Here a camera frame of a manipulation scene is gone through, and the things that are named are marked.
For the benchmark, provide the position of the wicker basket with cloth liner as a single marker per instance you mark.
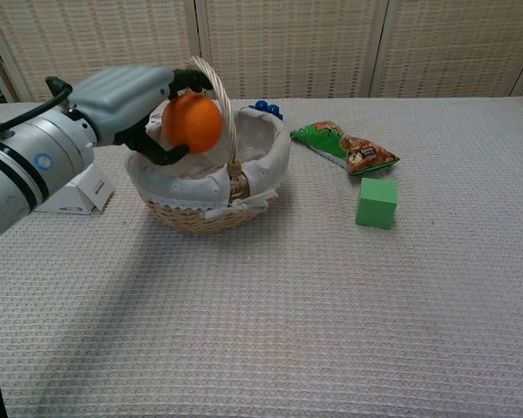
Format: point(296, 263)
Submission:
point(226, 191)

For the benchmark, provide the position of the green snack bag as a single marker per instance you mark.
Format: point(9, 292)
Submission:
point(344, 146)

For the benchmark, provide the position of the grey waffle tablecloth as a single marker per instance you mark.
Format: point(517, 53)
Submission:
point(261, 305)

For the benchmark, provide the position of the green cube block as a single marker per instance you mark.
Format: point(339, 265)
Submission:
point(376, 202)

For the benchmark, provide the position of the woven folding screen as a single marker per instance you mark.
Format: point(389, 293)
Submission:
point(331, 48)

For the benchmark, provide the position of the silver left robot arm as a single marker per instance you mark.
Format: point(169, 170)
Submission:
point(22, 174)

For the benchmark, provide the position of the blue toy brick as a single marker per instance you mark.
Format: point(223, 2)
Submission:
point(270, 109)

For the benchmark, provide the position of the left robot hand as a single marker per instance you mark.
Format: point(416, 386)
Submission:
point(113, 104)

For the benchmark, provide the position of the orange fruit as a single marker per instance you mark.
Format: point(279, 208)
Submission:
point(194, 124)

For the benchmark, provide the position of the white cardboard box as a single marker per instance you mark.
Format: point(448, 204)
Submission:
point(80, 196)

